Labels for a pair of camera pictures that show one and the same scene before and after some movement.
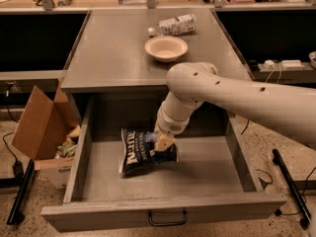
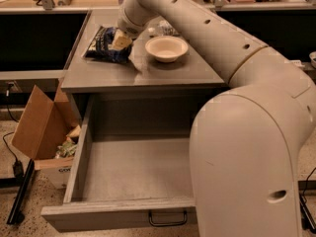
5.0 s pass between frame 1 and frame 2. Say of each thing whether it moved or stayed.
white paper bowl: stayed
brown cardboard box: stayed
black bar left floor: stayed
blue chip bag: moved
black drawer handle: stayed
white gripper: moved
